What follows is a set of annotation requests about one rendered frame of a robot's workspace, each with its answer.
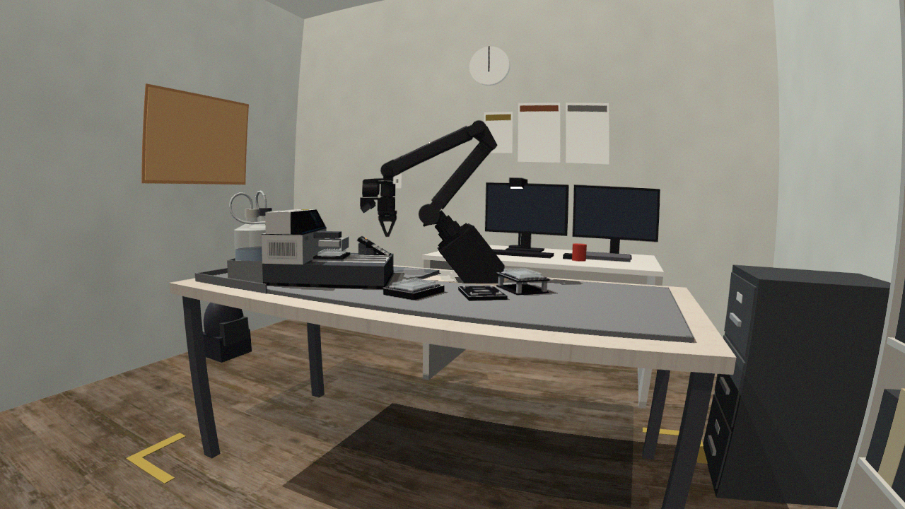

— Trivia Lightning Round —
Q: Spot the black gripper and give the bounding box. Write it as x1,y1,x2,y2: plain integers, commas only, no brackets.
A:
378,197,397,237

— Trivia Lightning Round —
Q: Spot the dark grey raised edge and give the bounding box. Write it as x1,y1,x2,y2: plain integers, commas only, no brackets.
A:
195,268,267,293

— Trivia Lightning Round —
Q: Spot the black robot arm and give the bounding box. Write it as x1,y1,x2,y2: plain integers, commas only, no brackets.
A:
360,120,497,248

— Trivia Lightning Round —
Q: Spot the white plastic bottle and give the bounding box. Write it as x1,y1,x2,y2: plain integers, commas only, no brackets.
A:
234,209,266,261

